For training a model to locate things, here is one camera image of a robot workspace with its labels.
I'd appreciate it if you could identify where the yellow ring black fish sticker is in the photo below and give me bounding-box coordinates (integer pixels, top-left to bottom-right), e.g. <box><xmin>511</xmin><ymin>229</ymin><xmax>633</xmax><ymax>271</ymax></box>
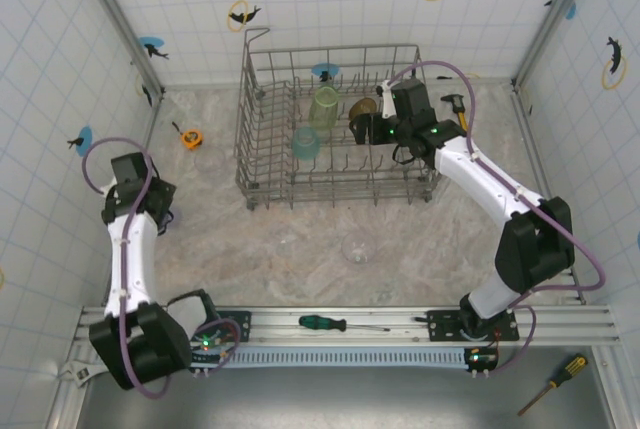
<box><xmin>135</xmin><ymin>73</ymin><xmax>154</xmax><ymax>108</ymax></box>

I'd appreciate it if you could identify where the blue oval fish sticker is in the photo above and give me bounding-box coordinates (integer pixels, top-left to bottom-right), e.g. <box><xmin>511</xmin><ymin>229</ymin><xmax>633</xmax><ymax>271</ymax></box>
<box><xmin>67</xmin><ymin>125</ymin><xmax>95</xmax><ymax>157</ymax></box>

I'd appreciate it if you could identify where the yellow black handled screwdriver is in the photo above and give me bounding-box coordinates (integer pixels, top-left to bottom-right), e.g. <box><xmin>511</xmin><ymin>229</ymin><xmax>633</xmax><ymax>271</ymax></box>
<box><xmin>517</xmin><ymin>354</ymin><xmax>589</xmax><ymax>417</ymax></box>

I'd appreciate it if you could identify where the blue oval shark sticker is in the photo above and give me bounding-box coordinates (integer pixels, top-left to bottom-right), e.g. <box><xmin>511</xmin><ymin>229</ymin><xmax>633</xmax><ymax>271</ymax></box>
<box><xmin>137</xmin><ymin>36</ymin><xmax>170</xmax><ymax>61</ymax></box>

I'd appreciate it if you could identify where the yellow handled hammer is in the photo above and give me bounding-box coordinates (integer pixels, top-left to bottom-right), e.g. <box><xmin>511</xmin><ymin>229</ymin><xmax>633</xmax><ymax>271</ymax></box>
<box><xmin>439</xmin><ymin>93</ymin><xmax>471</xmax><ymax>131</ymax></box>

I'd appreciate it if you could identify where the aluminium side rail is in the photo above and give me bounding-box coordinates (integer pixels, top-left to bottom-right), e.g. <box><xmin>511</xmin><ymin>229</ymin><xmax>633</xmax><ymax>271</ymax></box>
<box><xmin>510</xmin><ymin>79</ymin><xmax>587</xmax><ymax>306</ymax></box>
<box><xmin>142</xmin><ymin>93</ymin><xmax>164</xmax><ymax>155</ymax></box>

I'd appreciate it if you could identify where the aluminium mounting rail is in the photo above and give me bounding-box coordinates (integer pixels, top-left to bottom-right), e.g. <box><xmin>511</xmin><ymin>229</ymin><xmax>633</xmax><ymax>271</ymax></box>
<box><xmin>73</xmin><ymin>304</ymin><xmax>621</xmax><ymax>348</ymax></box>

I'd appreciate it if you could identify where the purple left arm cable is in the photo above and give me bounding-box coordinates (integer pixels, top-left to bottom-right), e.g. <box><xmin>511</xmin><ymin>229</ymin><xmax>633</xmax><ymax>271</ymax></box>
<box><xmin>81</xmin><ymin>136</ymin><xmax>244</xmax><ymax>399</ymax></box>

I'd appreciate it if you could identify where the amber translucent plastic cup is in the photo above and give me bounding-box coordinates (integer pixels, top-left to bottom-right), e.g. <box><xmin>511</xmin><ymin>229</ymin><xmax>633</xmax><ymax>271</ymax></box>
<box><xmin>348</xmin><ymin>97</ymin><xmax>382</xmax><ymax>126</ymax></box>

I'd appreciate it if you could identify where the slotted light blue cable duct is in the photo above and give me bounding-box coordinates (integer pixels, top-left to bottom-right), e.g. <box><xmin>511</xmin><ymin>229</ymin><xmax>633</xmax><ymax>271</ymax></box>
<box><xmin>189</xmin><ymin>346</ymin><xmax>474</xmax><ymax>369</ymax></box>

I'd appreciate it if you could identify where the upright dolphin yellow ring sticker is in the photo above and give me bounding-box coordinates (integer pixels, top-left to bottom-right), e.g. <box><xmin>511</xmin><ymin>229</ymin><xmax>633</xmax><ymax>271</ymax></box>
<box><xmin>601</xmin><ymin>36</ymin><xmax>628</xmax><ymax>91</ymax></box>

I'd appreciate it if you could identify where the teal translucent plastic cup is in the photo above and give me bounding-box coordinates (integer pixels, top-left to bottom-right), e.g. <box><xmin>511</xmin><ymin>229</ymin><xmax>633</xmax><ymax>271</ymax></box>
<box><xmin>290</xmin><ymin>126</ymin><xmax>322</xmax><ymax>162</ymax></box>

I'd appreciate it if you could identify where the grey wire dish rack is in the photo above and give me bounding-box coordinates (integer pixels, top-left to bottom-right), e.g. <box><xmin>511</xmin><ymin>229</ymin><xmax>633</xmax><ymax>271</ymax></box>
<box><xmin>234</xmin><ymin>27</ymin><xmax>444</xmax><ymax>211</ymax></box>

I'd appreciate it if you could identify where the green translucent plastic cup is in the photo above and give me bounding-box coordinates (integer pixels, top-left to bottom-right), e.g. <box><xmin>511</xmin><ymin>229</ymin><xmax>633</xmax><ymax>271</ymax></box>
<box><xmin>308</xmin><ymin>86</ymin><xmax>342</xmax><ymax>131</ymax></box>

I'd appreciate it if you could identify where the small dolphin yellow ring sticker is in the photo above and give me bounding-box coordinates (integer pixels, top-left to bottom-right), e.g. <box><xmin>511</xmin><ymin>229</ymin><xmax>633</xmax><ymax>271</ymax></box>
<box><xmin>227</xmin><ymin>0</ymin><xmax>263</xmax><ymax>30</ymax></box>

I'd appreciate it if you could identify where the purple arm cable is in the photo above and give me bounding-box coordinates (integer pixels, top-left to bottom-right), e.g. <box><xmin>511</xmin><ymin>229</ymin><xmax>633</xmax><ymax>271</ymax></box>
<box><xmin>387</xmin><ymin>61</ymin><xmax>606</xmax><ymax>375</ymax></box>
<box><xmin>81</xmin><ymin>136</ymin><xmax>244</xmax><ymax>399</ymax></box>

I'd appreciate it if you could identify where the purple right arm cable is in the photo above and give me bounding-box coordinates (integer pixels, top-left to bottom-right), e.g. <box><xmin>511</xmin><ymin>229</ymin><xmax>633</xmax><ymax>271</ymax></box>
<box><xmin>387</xmin><ymin>61</ymin><xmax>606</xmax><ymax>375</ymax></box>

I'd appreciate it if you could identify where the silver adjustable wrench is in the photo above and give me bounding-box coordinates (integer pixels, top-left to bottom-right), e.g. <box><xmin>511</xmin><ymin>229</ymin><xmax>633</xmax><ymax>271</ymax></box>
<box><xmin>57</xmin><ymin>361</ymin><xmax>109</xmax><ymax>390</ymax></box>

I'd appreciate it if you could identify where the green black handled screwdriver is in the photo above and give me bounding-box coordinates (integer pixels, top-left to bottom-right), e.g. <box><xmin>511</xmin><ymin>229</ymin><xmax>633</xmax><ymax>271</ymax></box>
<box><xmin>298</xmin><ymin>314</ymin><xmax>392</xmax><ymax>334</ymax></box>

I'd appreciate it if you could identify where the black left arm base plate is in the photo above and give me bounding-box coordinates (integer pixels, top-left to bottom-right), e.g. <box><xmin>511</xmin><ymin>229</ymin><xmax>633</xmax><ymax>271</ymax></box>
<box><xmin>199</xmin><ymin>307</ymin><xmax>253</xmax><ymax>344</ymax></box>

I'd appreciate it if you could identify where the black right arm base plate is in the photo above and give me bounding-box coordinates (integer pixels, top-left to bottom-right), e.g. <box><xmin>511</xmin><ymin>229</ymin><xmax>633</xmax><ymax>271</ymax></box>
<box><xmin>426</xmin><ymin>307</ymin><xmax>520</xmax><ymax>344</ymax></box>

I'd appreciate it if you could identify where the orange tape measure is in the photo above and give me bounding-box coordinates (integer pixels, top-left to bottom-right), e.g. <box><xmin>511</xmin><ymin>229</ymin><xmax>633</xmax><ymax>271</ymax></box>
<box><xmin>172</xmin><ymin>121</ymin><xmax>205</xmax><ymax>152</ymax></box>

